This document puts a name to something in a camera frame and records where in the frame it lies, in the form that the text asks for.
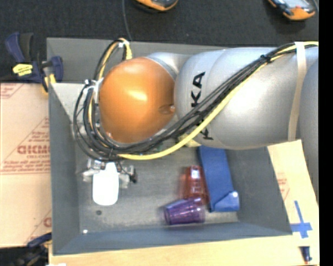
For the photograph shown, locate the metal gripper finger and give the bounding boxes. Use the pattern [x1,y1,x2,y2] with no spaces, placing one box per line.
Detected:
[117,163,138,190]
[82,159,105,183]

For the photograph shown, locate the white plastic bottle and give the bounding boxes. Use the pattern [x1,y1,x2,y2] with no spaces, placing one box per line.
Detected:
[92,162,120,206]

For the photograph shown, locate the grey metal bin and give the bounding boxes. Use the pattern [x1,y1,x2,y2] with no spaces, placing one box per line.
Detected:
[46,37,294,256]

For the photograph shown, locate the red translucent plastic cup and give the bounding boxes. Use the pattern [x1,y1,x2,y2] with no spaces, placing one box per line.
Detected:
[180,165,210,205]

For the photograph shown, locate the purple translucent plastic cup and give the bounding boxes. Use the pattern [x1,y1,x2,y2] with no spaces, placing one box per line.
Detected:
[163,197,206,226]

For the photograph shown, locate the blue long box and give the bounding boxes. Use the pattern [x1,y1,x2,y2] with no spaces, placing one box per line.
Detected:
[196,145,241,213]

